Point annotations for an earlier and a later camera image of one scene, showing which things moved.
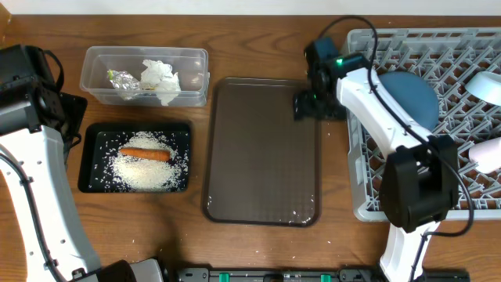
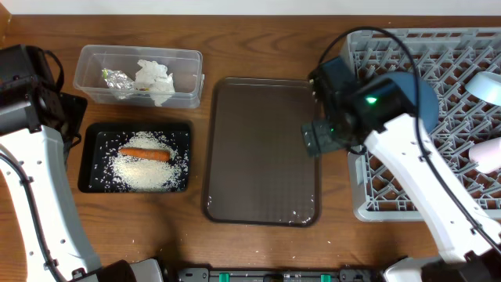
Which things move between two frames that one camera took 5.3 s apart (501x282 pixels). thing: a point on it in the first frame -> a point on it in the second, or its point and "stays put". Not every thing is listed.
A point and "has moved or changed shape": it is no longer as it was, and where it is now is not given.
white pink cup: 487,155 stays put
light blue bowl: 487,86 stays put
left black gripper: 74,107 stays put
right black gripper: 301,106 -> 320,128
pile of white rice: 116,172 stays put
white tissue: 160,77 has moved or changed shape
